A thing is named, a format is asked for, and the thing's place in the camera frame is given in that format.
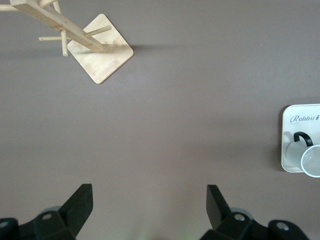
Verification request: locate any brown table mat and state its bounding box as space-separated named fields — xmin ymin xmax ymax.
xmin=0 ymin=0 xmax=320 ymax=240

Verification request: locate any white smiley mug black handle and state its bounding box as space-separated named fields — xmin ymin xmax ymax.
xmin=284 ymin=131 xmax=320 ymax=179

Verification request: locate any bamboo wooden cup rack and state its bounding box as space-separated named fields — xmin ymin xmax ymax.
xmin=0 ymin=0 xmax=135 ymax=85

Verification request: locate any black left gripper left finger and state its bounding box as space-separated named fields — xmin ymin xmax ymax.
xmin=0 ymin=183 xmax=94 ymax=240

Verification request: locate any white rectangular Rabbit tray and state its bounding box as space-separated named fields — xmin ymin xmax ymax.
xmin=279 ymin=103 xmax=320 ymax=174

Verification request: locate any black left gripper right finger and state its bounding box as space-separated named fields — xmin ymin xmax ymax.
xmin=199 ymin=184 xmax=311 ymax=240

